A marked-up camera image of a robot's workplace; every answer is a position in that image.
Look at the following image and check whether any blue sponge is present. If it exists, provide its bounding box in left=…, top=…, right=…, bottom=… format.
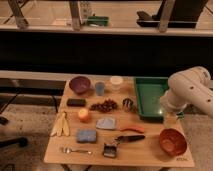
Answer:
left=77, top=130, right=97, bottom=143

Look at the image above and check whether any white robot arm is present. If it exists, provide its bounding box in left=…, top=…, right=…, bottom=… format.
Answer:
left=159, top=66, right=213, bottom=128

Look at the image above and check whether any red bowl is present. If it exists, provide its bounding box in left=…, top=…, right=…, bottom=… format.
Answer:
left=159, top=128, right=187, bottom=157

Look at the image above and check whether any purple bowl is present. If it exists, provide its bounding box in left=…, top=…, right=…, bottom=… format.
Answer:
left=69, top=76, right=91, bottom=94

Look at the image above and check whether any orange carrot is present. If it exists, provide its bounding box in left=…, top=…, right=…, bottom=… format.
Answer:
left=119, top=125, right=145, bottom=133

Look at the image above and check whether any green plastic tray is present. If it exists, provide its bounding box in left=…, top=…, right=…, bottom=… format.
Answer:
left=134, top=77, right=168, bottom=120

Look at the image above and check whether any metal measuring cup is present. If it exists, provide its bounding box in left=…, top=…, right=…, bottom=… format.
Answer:
left=122, top=98, right=134, bottom=112

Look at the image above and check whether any bunch of dark grapes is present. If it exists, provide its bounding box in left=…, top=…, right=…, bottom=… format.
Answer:
left=90, top=99, right=118, bottom=113

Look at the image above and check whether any white plastic cup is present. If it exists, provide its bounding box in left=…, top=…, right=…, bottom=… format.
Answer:
left=110, top=76, right=123, bottom=91

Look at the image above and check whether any grey blue cloth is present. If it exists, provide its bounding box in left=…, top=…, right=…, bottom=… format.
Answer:
left=96, top=117, right=116, bottom=130

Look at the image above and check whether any blue plastic cup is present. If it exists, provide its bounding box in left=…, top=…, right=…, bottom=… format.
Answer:
left=95, top=82, right=105, bottom=96

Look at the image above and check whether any orange apple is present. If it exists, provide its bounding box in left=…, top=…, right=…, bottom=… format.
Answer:
left=78, top=108, right=90, bottom=122

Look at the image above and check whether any silver fork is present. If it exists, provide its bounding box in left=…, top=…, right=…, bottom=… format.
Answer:
left=60, top=147, right=92, bottom=155

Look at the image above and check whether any green box on shelf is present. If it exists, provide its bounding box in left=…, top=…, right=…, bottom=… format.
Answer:
left=86, top=15, right=109, bottom=26

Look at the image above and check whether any black office chair base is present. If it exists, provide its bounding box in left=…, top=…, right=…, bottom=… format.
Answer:
left=0, top=116, right=28, bottom=148

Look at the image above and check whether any black handled brush tool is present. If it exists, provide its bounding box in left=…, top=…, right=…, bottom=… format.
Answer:
left=102, top=135, right=145, bottom=158

